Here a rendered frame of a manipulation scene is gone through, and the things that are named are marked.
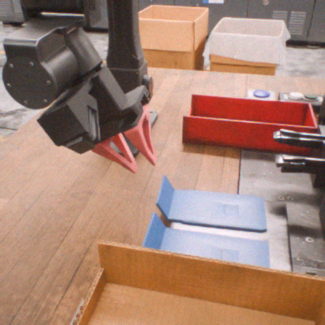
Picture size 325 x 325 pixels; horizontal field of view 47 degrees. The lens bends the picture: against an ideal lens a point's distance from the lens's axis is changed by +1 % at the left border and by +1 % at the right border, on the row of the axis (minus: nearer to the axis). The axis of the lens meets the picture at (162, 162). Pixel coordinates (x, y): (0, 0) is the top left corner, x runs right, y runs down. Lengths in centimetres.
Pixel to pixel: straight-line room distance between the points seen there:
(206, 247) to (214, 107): 42
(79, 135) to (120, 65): 31
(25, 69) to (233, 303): 34
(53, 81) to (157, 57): 251
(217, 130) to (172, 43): 211
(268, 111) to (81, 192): 44
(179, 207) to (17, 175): 31
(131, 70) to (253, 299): 43
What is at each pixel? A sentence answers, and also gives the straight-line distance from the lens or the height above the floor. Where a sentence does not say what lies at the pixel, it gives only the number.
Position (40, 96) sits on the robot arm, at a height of 112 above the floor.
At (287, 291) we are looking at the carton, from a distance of 43.
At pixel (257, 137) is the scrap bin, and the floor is 93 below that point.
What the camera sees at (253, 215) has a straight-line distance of 54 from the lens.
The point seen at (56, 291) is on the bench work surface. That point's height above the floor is 90.
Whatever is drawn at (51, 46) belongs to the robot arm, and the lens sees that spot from 40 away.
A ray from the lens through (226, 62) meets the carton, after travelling 282.
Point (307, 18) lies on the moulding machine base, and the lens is 507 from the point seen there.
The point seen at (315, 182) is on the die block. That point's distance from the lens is 66.
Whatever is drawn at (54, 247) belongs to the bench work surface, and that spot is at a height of 90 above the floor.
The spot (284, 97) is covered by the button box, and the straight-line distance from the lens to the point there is 93.
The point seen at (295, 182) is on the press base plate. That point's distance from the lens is 67.
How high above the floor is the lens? 127
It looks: 32 degrees down
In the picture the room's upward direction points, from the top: straight up
